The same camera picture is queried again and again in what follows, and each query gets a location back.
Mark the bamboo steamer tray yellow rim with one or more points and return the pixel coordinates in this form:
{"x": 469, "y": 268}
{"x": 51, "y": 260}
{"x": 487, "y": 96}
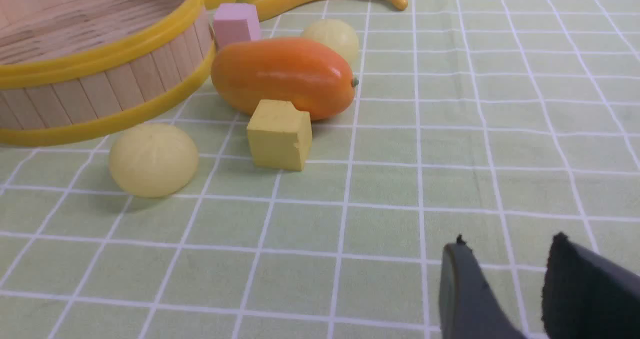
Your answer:
{"x": 74, "y": 70}

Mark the yellow wooden block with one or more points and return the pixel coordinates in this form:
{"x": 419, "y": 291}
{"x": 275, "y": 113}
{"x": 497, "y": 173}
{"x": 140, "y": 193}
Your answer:
{"x": 279, "y": 136}

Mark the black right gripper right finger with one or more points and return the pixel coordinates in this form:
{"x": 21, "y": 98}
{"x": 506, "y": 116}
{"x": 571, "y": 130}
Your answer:
{"x": 586, "y": 296}

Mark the green checkered tablecloth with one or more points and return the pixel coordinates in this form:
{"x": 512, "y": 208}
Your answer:
{"x": 505, "y": 121}

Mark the pink wooden block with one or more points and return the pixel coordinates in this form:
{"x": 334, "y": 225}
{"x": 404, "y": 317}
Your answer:
{"x": 236, "y": 22}

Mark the orange plastic mango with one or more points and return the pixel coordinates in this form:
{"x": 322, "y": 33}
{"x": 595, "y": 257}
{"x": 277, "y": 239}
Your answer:
{"x": 308, "y": 74}

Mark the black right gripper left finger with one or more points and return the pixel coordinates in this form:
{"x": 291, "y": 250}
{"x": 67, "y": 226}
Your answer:
{"x": 468, "y": 308}

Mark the pale yellow bun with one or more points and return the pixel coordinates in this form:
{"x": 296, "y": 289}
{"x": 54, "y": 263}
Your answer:
{"x": 337, "y": 35}
{"x": 153, "y": 160}

